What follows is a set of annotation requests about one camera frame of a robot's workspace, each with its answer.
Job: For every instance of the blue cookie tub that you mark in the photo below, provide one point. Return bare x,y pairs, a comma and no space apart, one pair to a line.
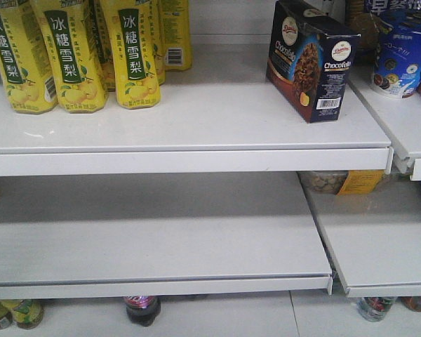
397,66

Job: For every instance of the yellow pear drink bottle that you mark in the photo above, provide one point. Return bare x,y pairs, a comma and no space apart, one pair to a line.
68,36
25,67
136,81

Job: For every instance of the green tea bottle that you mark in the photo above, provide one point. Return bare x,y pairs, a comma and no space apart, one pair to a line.
27,313

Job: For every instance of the white supermarket shelving unit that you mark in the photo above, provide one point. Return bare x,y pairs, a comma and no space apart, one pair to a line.
198,201

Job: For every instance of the dark cola bottle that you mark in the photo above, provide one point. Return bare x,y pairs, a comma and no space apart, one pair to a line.
142,310

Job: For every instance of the clear labelled bottle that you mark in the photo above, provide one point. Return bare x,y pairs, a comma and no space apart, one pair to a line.
375,309

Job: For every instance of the yellow snack box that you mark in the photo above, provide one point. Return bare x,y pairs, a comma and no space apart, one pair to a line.
341,182

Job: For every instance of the dark biscuit package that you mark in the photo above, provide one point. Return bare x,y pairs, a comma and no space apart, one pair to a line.
360,18

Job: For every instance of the Chocofello cookie box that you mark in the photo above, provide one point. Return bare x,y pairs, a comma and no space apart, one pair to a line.
310,57

